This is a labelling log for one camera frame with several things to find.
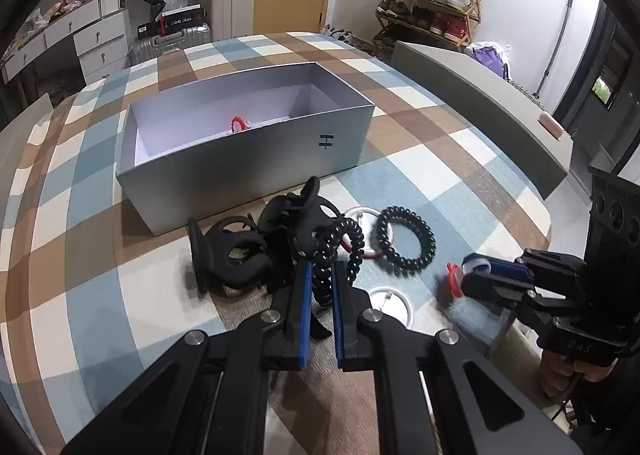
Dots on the black and red box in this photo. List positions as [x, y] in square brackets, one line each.
[182, 17]

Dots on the grey mop pole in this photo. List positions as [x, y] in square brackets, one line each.
[557, 35]

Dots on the grey cardboard box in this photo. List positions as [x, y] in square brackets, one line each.
[240, 170]

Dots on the small pink item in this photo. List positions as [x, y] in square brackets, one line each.
[550, 125]

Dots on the silver suitcase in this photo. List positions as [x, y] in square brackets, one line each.
[170, 42]

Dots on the purple bag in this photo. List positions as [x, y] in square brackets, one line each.
[487, 57]

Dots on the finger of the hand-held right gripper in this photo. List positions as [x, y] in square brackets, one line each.
[505, 271]
[505, 296]

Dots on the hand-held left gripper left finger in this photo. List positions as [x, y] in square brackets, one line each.
[302, 315]

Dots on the red bangle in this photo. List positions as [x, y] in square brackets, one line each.
[362, 252]

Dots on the red and white hair clip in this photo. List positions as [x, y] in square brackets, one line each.
[456, 281]

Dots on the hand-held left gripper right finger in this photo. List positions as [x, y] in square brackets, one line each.
[341, 315]

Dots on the person's right hand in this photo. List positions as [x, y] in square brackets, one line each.
[557, 375]

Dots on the white dresser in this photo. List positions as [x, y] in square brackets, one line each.
[85, 45]

